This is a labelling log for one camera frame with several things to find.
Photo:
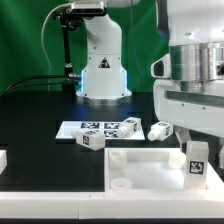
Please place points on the grey camera on stand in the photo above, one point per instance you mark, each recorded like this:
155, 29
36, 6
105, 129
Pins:
89, 8

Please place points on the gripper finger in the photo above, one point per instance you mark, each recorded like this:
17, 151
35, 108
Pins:
183, 136
221, 153

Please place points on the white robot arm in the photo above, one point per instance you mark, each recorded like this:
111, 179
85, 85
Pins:
189, 87

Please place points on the black camera stand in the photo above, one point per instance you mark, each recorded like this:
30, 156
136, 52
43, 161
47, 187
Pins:
69, 22

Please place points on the white square tabletop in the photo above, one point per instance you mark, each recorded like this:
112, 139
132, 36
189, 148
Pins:
151, 169

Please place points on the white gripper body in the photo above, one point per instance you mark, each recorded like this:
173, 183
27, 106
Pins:
202, 112

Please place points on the white marker sheet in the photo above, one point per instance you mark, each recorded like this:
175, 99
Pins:
109, 129

